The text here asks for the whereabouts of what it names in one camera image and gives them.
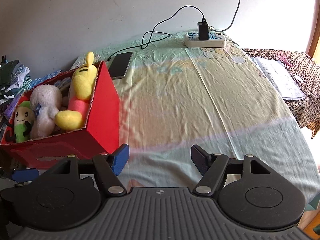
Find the green avocado plush toy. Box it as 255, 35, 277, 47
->
14, 100, 35, 143

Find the white plush rabbit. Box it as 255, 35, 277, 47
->
30, 85, 62, 139

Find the yellow tiger plush toy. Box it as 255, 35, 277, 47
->
55, 51, 98, 131

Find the pink plush teddy bear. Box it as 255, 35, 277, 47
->
54, 77, 72, 111

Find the red cardboard box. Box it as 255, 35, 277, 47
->
1, 61, 120, 170

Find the purple tissue pack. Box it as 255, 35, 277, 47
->
4, 93, 22, 120

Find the blue patterned towel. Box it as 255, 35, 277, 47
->
29, 70, 63, 89

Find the pile of folded clothes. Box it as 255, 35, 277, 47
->
1, 55, 32, 107

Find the black smartphone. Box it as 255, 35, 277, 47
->
108, 52, 132, 80

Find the white paper stack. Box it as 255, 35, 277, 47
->
251, 57, 306, 100

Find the white power strip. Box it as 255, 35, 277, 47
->
184, 31, 227, 48

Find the brown patterned side table cloth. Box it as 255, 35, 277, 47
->
243, 48, 320, 138

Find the black charger adapter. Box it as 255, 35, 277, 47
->
197, 17, 209, 41

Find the grey power strip cord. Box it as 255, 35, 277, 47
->
212, 0, 242, 33

